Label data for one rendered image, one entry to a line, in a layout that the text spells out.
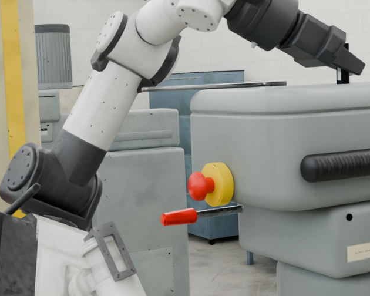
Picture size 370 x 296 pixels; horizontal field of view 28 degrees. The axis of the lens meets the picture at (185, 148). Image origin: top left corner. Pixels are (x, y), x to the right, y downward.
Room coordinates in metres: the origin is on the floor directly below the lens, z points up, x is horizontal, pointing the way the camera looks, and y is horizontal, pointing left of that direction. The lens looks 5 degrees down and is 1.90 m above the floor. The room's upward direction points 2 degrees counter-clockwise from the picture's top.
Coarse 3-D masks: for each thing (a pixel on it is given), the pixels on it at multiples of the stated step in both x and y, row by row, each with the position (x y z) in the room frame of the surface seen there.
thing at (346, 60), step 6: (342, 48) 1.10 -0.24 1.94; (342, 54) 1.10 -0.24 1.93; (348, 54) 1.10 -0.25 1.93; (336, 60) 1.10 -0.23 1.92; (342, 60) 1.10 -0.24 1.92; (348, 60) 1.10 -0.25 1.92; (354, 60) 1.10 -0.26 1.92; (360, 60) 1.11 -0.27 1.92; (336, 66) 1.10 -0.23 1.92; (342, 66) 1.10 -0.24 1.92; (348, 66) 1.10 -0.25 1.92; (354, 66) 1.10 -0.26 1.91; (360, 66) 1.10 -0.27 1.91; (354, 72) 1.10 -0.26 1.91; (360, 72) 1.10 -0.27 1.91
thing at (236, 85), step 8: (144, 88) 1.07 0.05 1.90; (152, 88) 1.07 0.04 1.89; (160, 88) 1.07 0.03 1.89; (168, 88) 1.08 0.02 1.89; (176, 88) 1.09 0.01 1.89; (184, 88) 1.09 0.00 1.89; (192, 88) 1.10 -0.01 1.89; (200, 88) 1.11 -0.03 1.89; (208, 88) 1.11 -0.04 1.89; (216, 88) 1.12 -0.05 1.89; (224, 88) 1.13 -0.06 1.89
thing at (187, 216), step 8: (192, 208) 1.10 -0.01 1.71; (216, 208) 1.12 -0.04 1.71; (224, 208) 1.13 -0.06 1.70; (232, 208) 1.13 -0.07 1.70; (240, 208) 1.14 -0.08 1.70; (168, 216) 1.07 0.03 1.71; (176, 216) 1.08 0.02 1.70; (184, 216) 1.08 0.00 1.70; (192, 216) 1.09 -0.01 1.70; (200, 216) 1.10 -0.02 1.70; (208, 216) 1.11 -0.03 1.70; (168, 224) 1.07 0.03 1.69; (176, 224) 1.08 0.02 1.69
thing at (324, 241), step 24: (240, 216) 1.15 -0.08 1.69; (264, 216) 1.09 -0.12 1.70; (288, 216) 1.04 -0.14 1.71; (312, 216) 0.99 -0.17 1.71; (336, 216) 0.96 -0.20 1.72; (360, 216) 0.98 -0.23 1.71; (240, 240) 1.15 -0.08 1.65; (264, 240) 1.09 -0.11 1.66; (288, 240) 1.04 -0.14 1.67; (312, 240) 0.99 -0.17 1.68; (336, 240) 0.96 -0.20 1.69; (360, 240) 0.98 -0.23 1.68; (312, 264) 0.99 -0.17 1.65; (336, 264) 0.96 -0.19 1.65; (360, 264) 0.97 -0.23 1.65
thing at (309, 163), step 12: (312, 156) 0.89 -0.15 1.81; (324, 156) 0.90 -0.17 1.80; (336, 156) 0.91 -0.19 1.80; (348, 156) 0.91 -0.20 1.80; (360, 156) 0.92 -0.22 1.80; (300, 168) 0.91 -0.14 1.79; (312, 168) 0.89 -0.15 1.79; (324, 168) 0.89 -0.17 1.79; (336, 168) 0.90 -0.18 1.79; (348, 168) 0.91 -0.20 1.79; (360, 168) 0.92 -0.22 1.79; (312, 180) 0.89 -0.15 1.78; (324, 180) 0.90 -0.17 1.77
